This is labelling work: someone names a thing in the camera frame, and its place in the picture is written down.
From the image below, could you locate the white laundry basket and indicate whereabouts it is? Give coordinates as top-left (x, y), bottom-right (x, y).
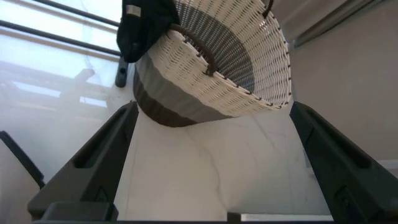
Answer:
top-left (132, 0), bottom-right (292, 128)

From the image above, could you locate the black clothes rack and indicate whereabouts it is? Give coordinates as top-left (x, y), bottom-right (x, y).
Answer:
top-left (0, 0), bottom-right (130, 88)

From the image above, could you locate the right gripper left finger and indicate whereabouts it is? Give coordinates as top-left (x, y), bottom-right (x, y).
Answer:
top-left (27, 101), bottom-right (140, 222)

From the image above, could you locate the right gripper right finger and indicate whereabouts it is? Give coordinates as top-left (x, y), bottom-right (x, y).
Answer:
top-left (289, 101), bottom-right (398, 223)

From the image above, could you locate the black garment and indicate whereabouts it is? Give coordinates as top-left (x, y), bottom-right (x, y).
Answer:
top-left (116, 0), bottom-right (180, 63)

